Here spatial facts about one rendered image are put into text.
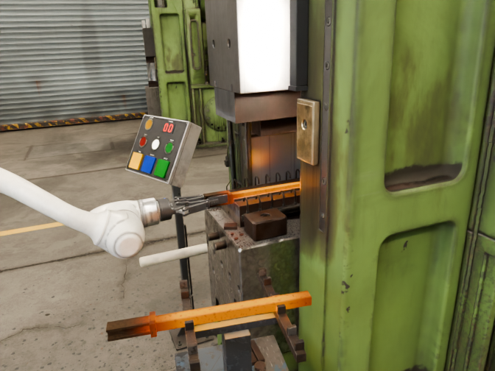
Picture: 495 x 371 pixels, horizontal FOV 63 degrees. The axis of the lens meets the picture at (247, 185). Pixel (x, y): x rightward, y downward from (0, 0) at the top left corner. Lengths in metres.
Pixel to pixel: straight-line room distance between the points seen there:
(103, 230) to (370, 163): 0.71
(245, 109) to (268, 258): 0.47
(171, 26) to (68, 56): 3.47
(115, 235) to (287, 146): 0.83
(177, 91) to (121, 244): 5.21
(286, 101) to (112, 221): 0.64
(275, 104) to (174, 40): 4.96
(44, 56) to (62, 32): 0.58
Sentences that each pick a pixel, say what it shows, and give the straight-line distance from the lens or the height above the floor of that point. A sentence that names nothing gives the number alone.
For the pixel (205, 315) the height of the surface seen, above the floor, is 0.94.
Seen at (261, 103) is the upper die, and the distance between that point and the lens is 1.28.
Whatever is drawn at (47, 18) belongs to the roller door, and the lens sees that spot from 9.22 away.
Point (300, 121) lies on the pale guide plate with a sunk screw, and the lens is 1.13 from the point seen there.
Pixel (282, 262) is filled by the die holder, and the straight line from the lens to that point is 1.32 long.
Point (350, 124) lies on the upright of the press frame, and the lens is 0.97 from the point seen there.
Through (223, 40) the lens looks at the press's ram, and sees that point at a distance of 1.31.
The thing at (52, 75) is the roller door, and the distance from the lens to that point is 9.21.
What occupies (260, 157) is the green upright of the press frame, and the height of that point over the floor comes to 1.07.
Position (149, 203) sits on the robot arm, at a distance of 1.31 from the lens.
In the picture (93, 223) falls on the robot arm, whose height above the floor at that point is 1.06.
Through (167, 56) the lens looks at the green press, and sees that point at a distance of 6.19.
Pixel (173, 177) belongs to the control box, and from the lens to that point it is 1.73.
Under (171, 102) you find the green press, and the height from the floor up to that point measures 0.70.
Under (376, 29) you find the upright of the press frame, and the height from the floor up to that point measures 1.52.
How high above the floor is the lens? 1.50
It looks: 20 degrees down
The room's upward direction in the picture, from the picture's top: 2 degrees counter-clockwise
